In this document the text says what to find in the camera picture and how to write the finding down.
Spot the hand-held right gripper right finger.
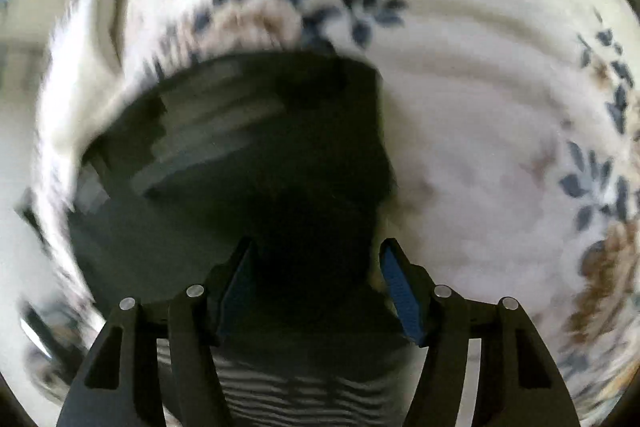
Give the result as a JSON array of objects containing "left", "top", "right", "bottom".
[{"left": 378, "top": 238, "right": 582, "bottom": 427}]

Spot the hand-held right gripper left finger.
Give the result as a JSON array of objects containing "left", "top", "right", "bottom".
[{"left": 56, "top": 237, "right": 259, "bottom": 427}]

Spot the dark garment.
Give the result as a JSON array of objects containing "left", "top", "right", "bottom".
[{"left": 67, "top": 49, "right": 401, "bottom": 360}]

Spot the striped cloth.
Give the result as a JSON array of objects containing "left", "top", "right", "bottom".
[{"left": 157, "top": 337, "right": 418, "bottom": 427}]

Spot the floral blanket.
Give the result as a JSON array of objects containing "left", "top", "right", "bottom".
[{"left": 15, "top": 0, "right": 640, "bottom": 423}]

